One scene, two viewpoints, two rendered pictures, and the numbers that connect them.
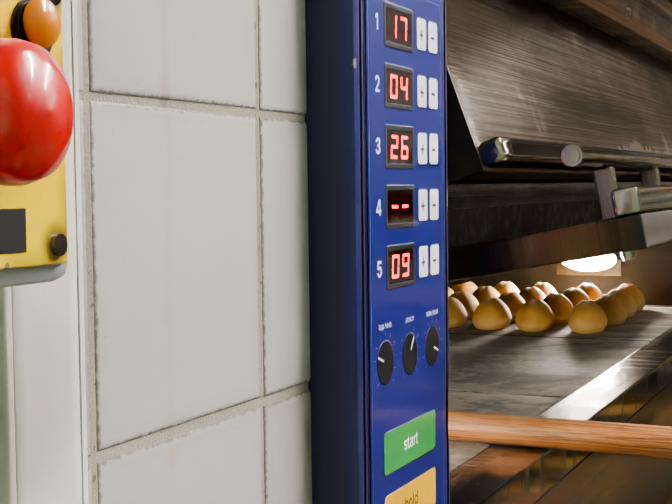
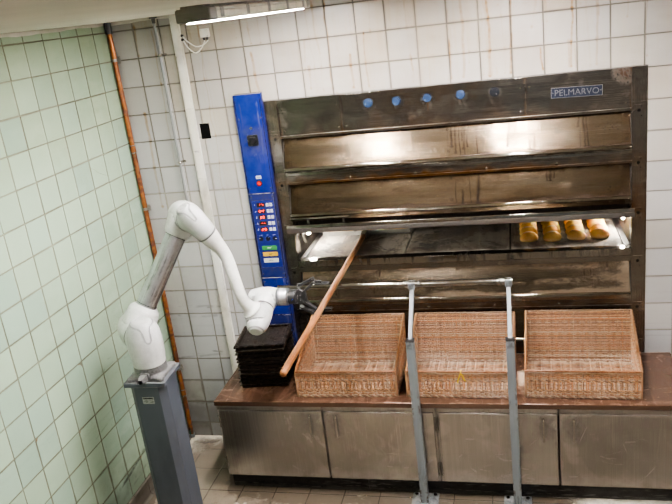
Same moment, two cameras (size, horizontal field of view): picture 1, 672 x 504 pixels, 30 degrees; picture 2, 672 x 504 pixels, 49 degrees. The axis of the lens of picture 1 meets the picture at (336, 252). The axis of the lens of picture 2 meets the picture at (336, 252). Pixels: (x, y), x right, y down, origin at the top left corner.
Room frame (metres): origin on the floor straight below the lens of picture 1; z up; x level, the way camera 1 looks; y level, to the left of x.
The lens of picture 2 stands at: (0.48, -4.13, 2.55)
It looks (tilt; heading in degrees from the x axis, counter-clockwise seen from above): 18 degrees down; 81
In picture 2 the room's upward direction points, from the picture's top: 7 degrees counter-clockwise
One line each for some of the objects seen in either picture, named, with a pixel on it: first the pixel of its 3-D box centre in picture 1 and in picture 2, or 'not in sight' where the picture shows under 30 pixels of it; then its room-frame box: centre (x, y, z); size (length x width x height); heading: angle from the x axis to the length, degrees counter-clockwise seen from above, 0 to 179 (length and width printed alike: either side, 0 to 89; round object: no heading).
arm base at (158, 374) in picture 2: not in sight; (149, 369); (0.07, -0.82, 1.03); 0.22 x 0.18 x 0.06; 69
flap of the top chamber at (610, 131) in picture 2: not in sight; (447, 142); (1.75, -0.44, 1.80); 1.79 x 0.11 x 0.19; 156
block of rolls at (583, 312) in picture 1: (477, 302); (561, 220); (2.46, -0.28, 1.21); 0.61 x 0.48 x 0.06; 66
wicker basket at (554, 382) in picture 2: not in sight; (579, 351); (2.21, -0.94, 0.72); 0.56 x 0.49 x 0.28; 154
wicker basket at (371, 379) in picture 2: not in sight; (352, 353); (1.11, -0.45, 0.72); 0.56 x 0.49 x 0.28; 157
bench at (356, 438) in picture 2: not in sight; (443, 424); (1.53, -0.66, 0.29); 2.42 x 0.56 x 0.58; 156
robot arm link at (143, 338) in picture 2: not in sight; (144, 340); (0.08, -0.79, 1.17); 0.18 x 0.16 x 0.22; 106
